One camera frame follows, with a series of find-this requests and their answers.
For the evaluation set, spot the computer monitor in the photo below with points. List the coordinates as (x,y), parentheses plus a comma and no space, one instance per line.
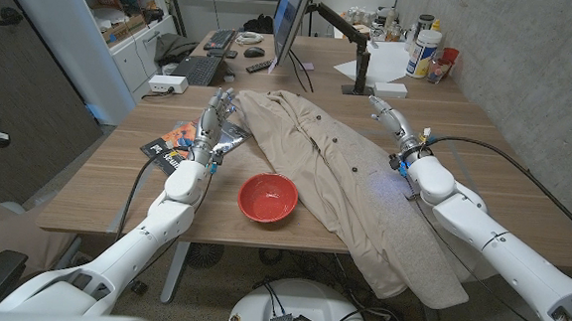
(290,16)

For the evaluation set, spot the white power box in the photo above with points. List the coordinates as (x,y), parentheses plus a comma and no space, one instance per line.
(167,83)

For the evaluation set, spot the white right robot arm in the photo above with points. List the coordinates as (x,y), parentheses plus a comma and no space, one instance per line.
(504,253)

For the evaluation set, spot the white shelf cabinet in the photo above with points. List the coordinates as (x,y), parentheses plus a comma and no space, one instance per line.
(74,43)

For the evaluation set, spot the person's beige trousers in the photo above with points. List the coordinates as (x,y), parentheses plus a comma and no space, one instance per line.
(17,238)

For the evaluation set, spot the white wipes canister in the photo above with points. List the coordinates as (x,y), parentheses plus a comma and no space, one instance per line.
(423,54)

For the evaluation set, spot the clear glass cup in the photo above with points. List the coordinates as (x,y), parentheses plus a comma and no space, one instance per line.
(438,71)

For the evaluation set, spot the cardboard box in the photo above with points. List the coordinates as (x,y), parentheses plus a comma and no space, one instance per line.
(122,28)

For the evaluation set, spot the red bowl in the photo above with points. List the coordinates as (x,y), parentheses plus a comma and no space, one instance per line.
(268,198)

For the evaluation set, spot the small black device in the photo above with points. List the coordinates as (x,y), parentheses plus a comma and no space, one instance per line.
(216,52)

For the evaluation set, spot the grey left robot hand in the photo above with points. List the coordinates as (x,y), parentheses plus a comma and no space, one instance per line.
(209,128)

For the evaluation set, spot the beige coat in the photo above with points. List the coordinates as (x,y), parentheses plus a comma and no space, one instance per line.
(325,173)

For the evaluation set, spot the black remote control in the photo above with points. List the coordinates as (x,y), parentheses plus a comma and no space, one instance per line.
(259,66)

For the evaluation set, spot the red cup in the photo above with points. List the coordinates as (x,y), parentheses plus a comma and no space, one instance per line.
(450,55)

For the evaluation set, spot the black computer mouse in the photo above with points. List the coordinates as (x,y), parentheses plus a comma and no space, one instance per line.
(254,52)

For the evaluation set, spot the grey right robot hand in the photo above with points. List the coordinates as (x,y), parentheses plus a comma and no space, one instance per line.
(400,127)

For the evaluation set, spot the flat white box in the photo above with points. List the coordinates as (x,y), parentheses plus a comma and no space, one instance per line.
(390,89)

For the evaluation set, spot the pink sticky note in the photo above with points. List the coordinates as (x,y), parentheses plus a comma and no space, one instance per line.
(306,66)

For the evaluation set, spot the black keyboard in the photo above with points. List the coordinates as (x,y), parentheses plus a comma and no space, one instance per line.
(199,69)
(220,39)

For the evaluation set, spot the orange black magazine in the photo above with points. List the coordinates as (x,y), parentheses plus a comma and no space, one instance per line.
(175,141)

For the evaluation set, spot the black bag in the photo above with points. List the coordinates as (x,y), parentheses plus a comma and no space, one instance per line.
(259,23)

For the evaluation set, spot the white paper sheet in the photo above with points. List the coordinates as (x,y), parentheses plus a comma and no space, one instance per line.
(384,62)

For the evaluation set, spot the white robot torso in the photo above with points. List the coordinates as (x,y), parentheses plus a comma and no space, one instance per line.
(299,306)

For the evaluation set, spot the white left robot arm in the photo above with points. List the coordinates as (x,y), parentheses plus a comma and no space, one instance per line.
(131,250)

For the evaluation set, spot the olive green jacket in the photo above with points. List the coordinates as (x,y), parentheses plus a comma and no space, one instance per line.
(173,46)

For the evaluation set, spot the dark lidded bottle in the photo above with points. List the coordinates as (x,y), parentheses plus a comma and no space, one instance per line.
(423,23)

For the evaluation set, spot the white table leg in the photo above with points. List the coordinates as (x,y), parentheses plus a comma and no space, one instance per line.
(174,273)

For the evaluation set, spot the yellow bottle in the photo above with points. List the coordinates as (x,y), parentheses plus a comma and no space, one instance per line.
(436,25)

